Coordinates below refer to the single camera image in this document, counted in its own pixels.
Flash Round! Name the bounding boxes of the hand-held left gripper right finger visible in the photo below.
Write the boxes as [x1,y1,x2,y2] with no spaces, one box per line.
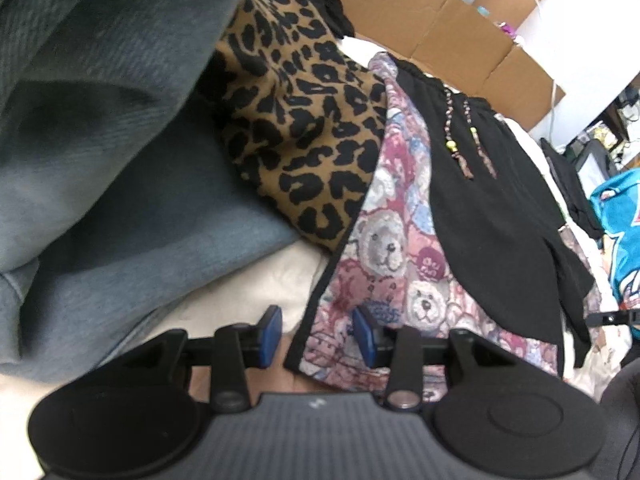
[351,306,511,411]

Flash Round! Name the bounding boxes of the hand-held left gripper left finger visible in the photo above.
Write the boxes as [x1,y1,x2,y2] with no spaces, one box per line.
[117,305,285,411]

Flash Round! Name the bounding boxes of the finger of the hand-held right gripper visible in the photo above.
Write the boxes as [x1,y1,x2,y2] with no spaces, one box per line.
[585,309,640,329]

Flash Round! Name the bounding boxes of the black bear-print garment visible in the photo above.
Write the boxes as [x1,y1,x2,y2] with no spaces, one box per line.
[284,52,596,403]

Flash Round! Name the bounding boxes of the cream printed bedsheet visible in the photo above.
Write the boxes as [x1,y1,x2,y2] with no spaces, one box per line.
[0,35,626,480]

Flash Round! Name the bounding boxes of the blue printed blanket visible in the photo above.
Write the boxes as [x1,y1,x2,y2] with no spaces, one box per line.
[590,167,640,331]

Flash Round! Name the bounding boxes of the person's grey-trousered leg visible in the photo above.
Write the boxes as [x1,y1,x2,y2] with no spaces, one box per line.
[597,360,640,480]

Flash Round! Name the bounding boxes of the folded black sweatpants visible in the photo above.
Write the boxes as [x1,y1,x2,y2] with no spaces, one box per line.
[540,137,606,241]

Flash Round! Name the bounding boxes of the leopard print garment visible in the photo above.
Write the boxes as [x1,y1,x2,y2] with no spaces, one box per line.
[197,0,388,257]

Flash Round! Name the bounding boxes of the grey-blue sweatshirt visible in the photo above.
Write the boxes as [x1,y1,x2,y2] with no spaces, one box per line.
[0,0,321,381]

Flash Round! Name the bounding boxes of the flattened brown cardboard box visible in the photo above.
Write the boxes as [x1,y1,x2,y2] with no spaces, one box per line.
[310,0,566,131]

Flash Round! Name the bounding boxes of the white cable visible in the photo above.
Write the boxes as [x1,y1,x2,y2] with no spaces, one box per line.
[525,0,561,133]

